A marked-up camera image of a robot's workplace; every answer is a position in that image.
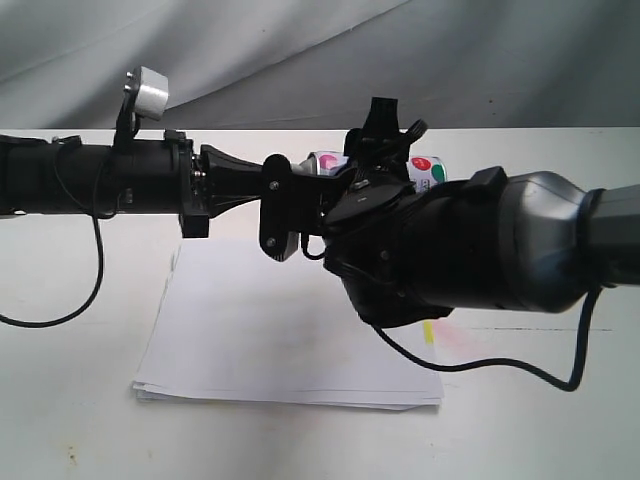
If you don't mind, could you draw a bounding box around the yellow sticky marker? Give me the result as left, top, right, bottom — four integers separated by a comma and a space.
423, 321, 434, 345

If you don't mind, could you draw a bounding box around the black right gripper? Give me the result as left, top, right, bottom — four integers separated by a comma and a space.
322, 97, 435, 325

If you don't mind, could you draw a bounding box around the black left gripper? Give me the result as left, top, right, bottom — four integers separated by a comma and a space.
119, 130, 262, 238

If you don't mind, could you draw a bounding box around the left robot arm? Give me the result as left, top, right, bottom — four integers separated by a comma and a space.
1, 130, 262, 238

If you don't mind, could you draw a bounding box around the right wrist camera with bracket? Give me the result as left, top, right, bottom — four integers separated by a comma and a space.
259, 154, 355, 262

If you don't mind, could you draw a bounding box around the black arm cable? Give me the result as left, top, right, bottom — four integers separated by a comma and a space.
299, 234, 601, 394
0, 144, 136, 329

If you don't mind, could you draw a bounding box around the white backdrop cloth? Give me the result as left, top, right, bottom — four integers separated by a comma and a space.
1, 1, 639, 129

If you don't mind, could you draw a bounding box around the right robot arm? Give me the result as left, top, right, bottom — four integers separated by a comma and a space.
322, 97, 639, 328

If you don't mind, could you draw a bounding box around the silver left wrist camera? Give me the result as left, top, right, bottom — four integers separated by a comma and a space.
113, 66, 169, 151

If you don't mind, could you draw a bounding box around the silver spray can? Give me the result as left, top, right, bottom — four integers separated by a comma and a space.
299, 151, 447, 194

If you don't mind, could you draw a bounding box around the white paper stack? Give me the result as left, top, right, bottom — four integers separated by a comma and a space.
132, 239, 444, 410

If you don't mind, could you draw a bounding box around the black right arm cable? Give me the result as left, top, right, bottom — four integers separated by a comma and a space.
299, 234, 601, 394

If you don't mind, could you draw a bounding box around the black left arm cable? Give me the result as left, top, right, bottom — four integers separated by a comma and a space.
0, 144, 136, 329

